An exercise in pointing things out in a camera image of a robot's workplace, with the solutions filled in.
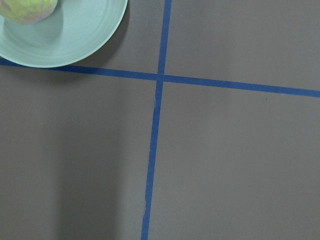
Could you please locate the peach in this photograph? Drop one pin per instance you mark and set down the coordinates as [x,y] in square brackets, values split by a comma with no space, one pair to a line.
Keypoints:
[27,11]

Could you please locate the green plate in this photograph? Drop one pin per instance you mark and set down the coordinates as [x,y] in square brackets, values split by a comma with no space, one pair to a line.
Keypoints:
[75,30]

